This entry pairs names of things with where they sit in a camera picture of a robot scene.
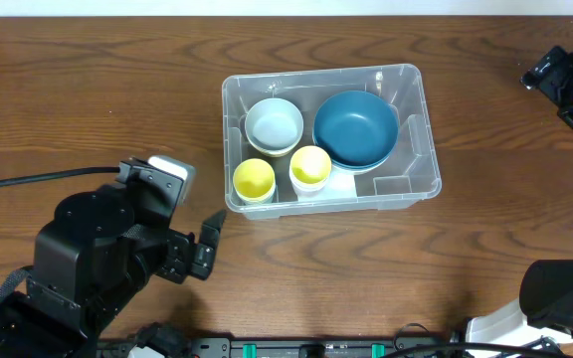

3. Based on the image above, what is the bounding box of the pink cup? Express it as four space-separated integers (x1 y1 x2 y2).
293 186 323 201

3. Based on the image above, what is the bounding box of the dark blue bowl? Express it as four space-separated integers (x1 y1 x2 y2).
311 89 400 168
327 141 396 171

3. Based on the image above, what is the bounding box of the yellow cup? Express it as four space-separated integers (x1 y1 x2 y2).
289 145 332 185
233 158 276 198

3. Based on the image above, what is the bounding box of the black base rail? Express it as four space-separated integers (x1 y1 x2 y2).
184 335 443 358

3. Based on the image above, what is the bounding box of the small light grey bowl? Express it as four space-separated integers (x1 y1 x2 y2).
245 97 304 141

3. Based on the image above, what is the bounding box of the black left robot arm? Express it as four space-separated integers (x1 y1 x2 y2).
0 156 227 357

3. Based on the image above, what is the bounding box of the cream white cup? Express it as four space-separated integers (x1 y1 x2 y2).
239 192 275 206

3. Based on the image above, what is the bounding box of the light blue cup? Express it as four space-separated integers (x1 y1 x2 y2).
289 173 328 193

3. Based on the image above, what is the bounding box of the clear plastic storage container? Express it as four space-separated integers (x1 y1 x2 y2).
222 64 442 220

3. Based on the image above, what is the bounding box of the small white bowl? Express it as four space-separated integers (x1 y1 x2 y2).
249 132 301 151

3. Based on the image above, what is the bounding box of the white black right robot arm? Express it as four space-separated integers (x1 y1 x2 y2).
463 46 573 347

